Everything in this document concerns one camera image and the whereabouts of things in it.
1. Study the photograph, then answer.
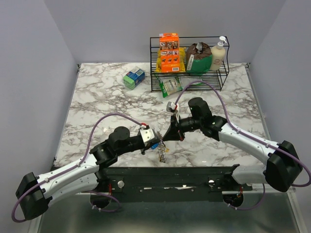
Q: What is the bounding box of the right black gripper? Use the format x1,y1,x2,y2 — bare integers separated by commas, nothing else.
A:
162,113,203,141

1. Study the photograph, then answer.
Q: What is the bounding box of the metal disc with keyrings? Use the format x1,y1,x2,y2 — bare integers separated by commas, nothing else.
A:
156,131,169,163

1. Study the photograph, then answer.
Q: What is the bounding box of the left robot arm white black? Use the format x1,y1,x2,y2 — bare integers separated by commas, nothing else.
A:
13,126,160,221

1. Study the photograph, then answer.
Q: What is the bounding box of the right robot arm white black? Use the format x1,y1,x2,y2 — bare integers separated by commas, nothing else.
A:
163,97,302,192

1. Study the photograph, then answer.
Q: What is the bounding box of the blue key tag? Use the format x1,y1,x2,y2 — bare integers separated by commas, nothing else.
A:
151,144,158,150

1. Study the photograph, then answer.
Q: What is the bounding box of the green white pouch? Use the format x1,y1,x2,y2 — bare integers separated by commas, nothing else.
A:
156,75,183,98

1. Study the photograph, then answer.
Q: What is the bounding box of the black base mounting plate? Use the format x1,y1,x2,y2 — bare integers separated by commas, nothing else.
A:
94,166,252,203

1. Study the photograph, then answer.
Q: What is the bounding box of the silver green foil pouch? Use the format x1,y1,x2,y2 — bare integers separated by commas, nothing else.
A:
179,77,203,88

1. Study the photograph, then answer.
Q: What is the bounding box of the green sponge pack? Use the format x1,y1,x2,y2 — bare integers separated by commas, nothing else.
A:
123,67,145,90

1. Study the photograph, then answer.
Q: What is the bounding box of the brown green coffee bag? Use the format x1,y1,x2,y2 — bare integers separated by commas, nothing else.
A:
186,42,212,74

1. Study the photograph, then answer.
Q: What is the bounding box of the yellow snack bag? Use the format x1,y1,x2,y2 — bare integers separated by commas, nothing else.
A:
155,48,186,73

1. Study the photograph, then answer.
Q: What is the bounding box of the orange cardboard box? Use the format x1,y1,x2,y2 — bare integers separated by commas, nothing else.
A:
159,33,180,73

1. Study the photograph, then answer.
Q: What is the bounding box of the cream lotion pump bottle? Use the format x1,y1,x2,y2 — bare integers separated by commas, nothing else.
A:
210,36,227,71

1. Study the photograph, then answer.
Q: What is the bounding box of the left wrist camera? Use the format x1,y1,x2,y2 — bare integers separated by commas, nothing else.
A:
139,129,156,144

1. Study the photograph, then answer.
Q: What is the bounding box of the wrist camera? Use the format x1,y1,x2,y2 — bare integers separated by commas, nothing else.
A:
166,101,179,113
139,129,156,144

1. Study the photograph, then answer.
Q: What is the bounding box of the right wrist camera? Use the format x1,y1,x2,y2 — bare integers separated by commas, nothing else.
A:
166,101,179,113

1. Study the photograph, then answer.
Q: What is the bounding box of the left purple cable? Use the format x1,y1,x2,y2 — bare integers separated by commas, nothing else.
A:
11,113,148,223

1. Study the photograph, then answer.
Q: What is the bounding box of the purple cable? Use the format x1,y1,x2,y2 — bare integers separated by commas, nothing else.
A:
173,80,311,211
11,113,148,223

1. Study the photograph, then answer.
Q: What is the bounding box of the black wire shelf rack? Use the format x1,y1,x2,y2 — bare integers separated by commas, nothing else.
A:
149,36,230,93

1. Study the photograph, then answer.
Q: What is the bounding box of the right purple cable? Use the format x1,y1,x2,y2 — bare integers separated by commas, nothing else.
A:
173,80,311,211

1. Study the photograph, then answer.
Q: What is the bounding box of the aluminium rail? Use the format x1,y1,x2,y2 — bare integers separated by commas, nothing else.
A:
222,183,282,195

